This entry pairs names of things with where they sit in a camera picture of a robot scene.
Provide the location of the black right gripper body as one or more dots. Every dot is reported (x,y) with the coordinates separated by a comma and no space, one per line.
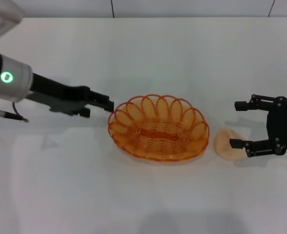
(283,124)

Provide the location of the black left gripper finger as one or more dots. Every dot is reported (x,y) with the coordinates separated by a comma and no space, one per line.
(84,112)
(101,102)

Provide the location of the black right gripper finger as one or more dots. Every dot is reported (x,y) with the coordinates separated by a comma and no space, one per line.
(242,105)
(237,143)

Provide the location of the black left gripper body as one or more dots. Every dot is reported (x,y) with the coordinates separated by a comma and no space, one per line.
(60,95)

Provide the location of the beige bread slice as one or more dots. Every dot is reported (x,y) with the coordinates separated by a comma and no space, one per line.
(223,146)

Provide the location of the orange woven plastic basket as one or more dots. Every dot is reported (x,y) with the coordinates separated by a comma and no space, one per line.
(158,136)

